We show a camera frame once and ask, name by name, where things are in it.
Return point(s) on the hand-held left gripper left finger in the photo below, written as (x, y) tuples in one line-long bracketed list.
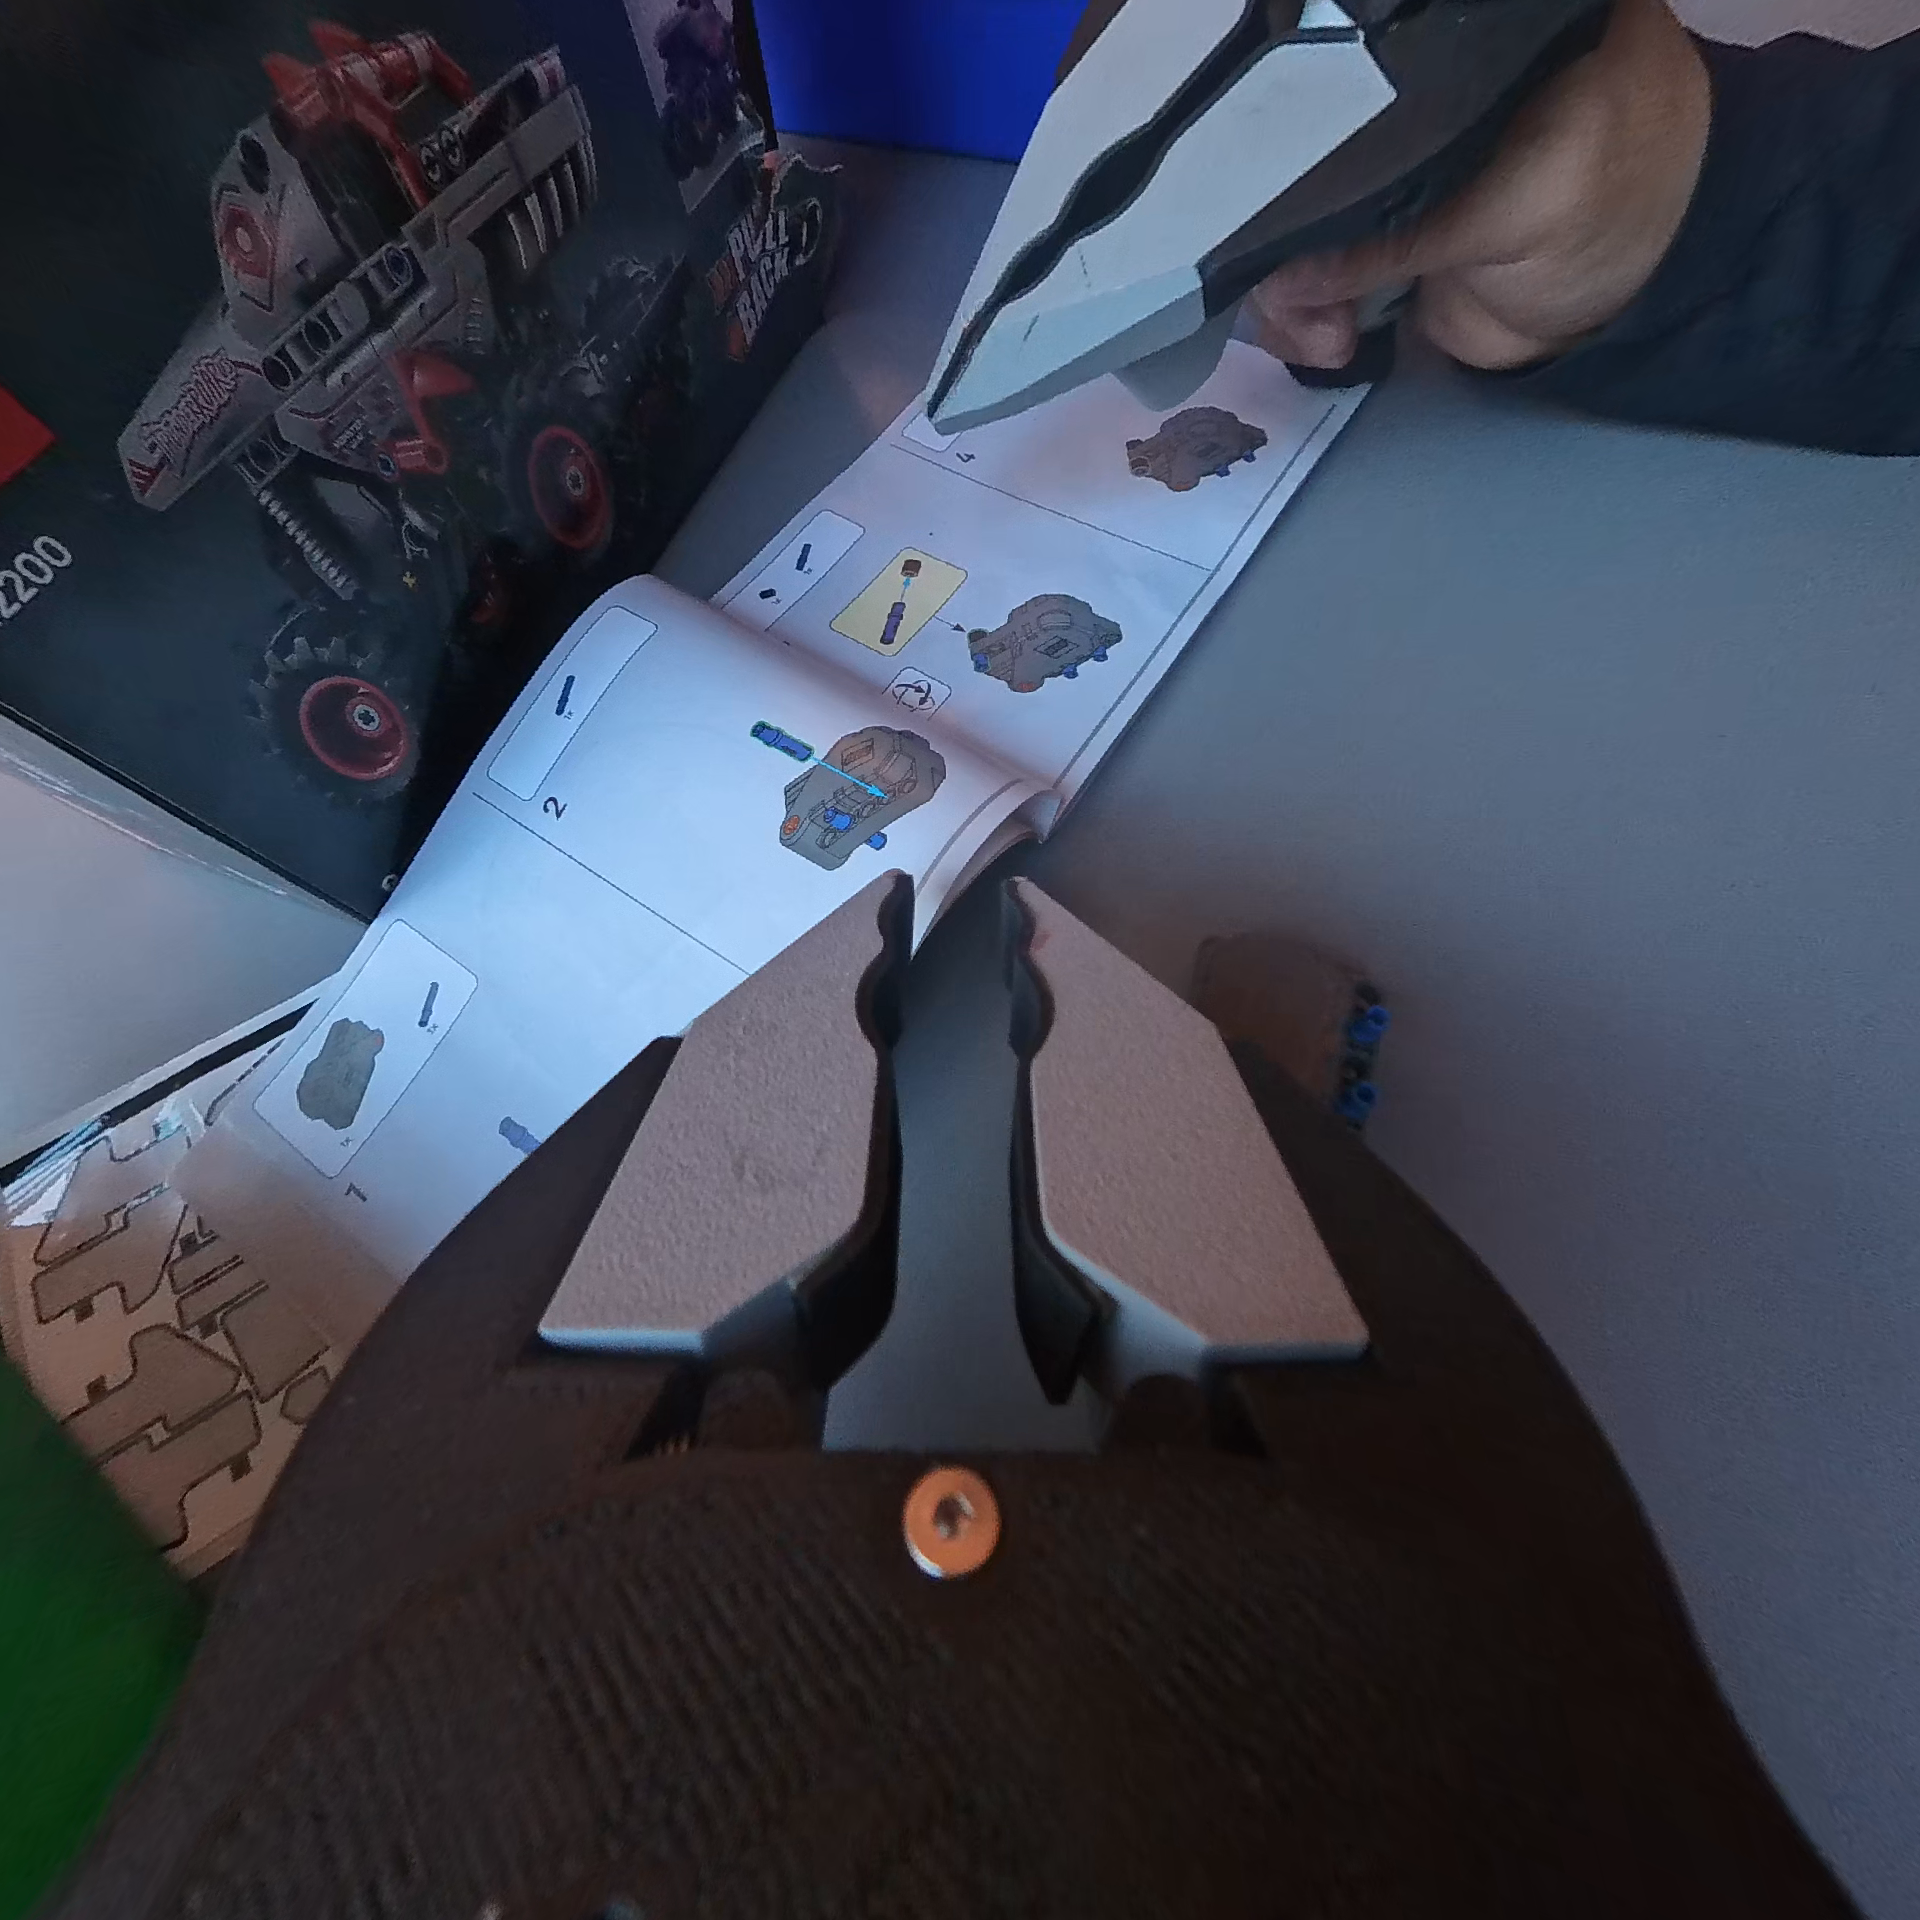
[(736, 1156)]

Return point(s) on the person's right hand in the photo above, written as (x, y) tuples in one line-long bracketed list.
[(1590, 225)]

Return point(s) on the lego sticker sheet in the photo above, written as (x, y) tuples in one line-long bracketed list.
[(135, 1351)]

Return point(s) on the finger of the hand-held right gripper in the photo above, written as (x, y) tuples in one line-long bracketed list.
[(1200, 210), (1095, 119)]

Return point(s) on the green object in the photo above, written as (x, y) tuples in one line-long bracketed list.
[(60, 1649)]

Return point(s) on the blue plastic bin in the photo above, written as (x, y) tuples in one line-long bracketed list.
[(915, 74)]

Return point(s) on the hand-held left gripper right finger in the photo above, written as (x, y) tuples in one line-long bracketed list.
[(1169, 1169)]

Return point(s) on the tan lego block, blue pins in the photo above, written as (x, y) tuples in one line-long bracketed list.
[(1274, 998)]

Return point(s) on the person's right forearm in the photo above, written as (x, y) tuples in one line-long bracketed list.
[(1800, 225)]

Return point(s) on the black lego set box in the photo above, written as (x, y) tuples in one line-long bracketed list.
[(149, 630)]

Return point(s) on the lego instruction booklet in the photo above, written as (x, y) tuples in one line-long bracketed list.
[(646, 840)]

